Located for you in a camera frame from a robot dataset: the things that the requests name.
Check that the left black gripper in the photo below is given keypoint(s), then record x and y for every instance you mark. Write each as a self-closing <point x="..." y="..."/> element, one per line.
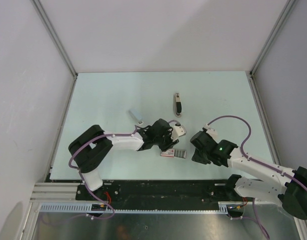
<point x="170" y="143"/>

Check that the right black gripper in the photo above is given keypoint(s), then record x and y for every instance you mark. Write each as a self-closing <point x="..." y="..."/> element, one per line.
<point x="196" y="158"/>

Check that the beige black handled stapler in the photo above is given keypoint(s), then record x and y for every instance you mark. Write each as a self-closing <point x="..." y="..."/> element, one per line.
<point x="177" y="105"/>

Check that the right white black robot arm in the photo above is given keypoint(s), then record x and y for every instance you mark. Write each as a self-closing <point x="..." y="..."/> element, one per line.
<point x="283" y="186"/>

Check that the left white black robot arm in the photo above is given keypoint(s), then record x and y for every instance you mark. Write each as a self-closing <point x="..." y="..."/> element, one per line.
<point x="90" y="148"/>

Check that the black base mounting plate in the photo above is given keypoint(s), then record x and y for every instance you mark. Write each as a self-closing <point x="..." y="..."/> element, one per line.
<point x="161" y="195"/>

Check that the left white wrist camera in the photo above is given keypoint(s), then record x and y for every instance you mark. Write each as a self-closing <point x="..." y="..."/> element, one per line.
<point x="178" y="131"/>

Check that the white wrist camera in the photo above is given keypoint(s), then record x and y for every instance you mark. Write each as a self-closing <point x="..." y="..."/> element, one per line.
<point x="178" y="131"/>
<point x="211" y="131"/>

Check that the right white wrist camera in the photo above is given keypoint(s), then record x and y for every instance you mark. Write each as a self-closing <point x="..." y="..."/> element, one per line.
<point x="211" y="131"/>

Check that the right aluminium frame post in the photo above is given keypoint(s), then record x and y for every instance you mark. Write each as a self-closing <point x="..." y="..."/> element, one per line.
<point x="274" y="33"/>

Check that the aluminium frame post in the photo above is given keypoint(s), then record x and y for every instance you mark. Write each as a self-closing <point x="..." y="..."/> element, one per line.
<point x="274" y="33"/>
<point x="41" y="12"/>

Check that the left aluminium frame post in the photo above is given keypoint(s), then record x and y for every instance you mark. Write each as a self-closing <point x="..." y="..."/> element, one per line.
<point x="41" y="12"/>

